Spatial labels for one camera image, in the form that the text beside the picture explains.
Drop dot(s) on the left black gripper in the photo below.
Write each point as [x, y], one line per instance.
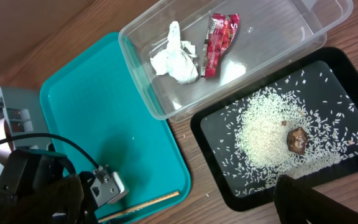
[28, 171]

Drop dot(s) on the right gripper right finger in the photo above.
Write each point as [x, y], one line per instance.
[296, 203]

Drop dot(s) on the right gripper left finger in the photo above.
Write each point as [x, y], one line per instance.
[66, 195]

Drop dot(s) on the brown food scrap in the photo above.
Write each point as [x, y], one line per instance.
[297, 140]

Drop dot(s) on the white rice pile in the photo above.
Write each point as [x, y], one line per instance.
[253, 151]

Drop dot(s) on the wooden chopstick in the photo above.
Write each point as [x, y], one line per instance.
[139, 207]

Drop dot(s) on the white tissue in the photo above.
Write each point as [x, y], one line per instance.
[177, 59]

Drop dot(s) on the red snack wrapper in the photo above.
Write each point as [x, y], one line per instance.
[220, 33]

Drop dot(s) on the clear plastic waste bin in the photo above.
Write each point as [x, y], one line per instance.
[271, 34]

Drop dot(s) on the grey plastic dish rack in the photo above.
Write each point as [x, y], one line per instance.
[21, 110]

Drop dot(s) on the black rectangular tray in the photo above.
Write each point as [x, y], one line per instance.
[204, 129]

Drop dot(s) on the teal plastic serving tray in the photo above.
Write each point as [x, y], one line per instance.
[93, 103]

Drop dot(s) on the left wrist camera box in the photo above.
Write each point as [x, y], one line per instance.
[107, 187]

